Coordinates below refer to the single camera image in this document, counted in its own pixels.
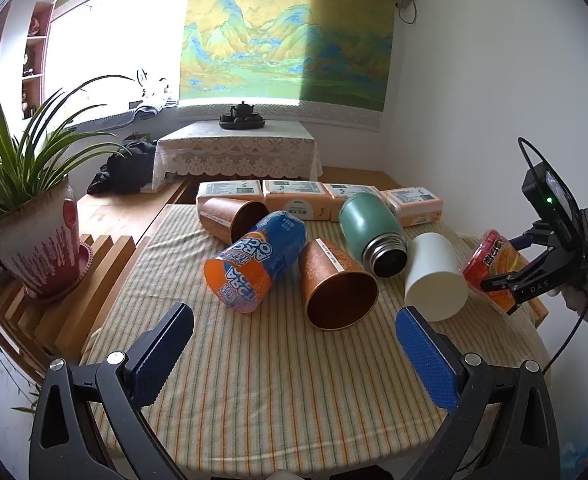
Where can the red orange plastic drink cup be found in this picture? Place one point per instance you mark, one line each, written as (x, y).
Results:
(493, 255)

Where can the white paper cup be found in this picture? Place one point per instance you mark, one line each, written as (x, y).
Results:
(434, 283)

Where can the brown paper cup front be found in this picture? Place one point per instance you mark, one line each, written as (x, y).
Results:
(337, 292)

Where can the potted green plant red pot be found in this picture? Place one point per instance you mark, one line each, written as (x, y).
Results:
(39, 226)

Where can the green metal thermos bottle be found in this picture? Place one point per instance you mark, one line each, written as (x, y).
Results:
(373, 235)

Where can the black bag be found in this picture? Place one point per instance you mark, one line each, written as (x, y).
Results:
(127, 171)

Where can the wooden slatted bench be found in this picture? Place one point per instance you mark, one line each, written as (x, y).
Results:
(34, 331)

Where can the brown paper cup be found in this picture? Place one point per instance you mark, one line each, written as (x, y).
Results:
(337, 292)
(229, 219)

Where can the black teapot on tray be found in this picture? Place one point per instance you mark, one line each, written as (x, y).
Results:
(241, 117)

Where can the brown paper cup rear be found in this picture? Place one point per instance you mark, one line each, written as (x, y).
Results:
(229, 219)

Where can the low table with lace cloth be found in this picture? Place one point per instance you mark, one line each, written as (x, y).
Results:
(279, 150)

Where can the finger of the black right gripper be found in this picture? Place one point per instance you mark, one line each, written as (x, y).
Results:
(521, 277)

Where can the orange white box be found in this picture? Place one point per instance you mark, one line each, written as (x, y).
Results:
(238, 189)
(414, 206)
(305, 200)
(340, 192)

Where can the striped tablecloth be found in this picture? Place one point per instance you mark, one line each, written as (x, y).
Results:
(258, 392)

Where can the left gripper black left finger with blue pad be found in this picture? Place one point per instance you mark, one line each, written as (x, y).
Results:
(65, 440)

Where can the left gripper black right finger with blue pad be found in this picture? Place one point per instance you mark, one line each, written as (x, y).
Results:
(523, 442)

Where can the white wall shelf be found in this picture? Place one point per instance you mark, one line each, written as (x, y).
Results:
(23, 44)

